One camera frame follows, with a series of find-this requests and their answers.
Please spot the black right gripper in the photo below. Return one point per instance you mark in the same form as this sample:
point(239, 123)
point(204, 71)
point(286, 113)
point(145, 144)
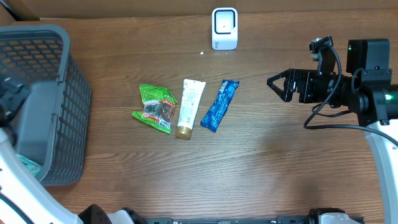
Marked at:
point(292, 77)

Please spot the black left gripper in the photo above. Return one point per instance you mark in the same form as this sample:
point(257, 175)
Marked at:
point(13, 91)

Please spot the blue snack wrapper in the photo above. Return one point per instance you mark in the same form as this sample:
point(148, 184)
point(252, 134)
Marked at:
point(215, 114)

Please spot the mint tissue wipes pack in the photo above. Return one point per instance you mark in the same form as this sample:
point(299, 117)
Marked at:
point(33, 167)

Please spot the white cream tube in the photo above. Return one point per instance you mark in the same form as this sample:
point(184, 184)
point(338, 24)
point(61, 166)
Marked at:
point(191, 97)

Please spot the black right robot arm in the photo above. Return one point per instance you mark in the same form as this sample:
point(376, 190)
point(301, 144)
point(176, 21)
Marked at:
point(367, 92)

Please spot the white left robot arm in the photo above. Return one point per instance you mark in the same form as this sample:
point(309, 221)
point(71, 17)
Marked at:
point(23, 198)

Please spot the white barcode scanner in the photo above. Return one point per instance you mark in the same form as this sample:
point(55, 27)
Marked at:
point(224, 28)

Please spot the grey plastic basket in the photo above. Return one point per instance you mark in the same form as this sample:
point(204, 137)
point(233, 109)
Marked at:
point(52, 125)

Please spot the green snack bag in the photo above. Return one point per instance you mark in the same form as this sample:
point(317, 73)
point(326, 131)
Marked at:
point(158, 107)

